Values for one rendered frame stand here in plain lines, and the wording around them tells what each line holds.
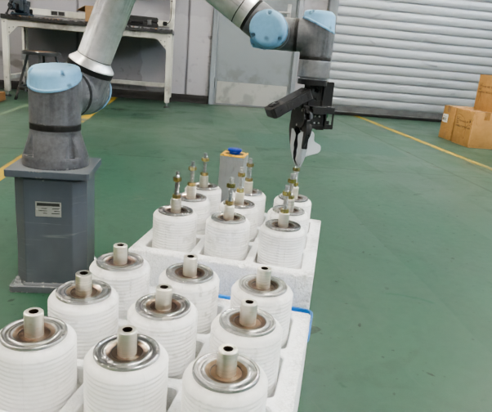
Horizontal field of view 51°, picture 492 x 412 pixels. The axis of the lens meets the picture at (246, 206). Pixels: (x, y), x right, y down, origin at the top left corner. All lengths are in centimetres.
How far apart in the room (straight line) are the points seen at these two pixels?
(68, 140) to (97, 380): 76
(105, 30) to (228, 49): 481
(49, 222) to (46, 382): 68
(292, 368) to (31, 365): 34
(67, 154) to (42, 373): 70
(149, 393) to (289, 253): 54
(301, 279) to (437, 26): 582
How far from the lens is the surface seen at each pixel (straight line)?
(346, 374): 110
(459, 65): 685
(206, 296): 80
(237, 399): 57
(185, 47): 611
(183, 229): 110
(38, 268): 134
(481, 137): 479
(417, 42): 663
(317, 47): 125
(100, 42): 136
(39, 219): 129
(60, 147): 126
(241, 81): 615
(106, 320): 75
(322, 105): 128
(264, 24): 111
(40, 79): 125
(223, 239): 107
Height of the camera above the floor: 59
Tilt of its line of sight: 16 degrees down
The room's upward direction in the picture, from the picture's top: 5 degrees clockwise
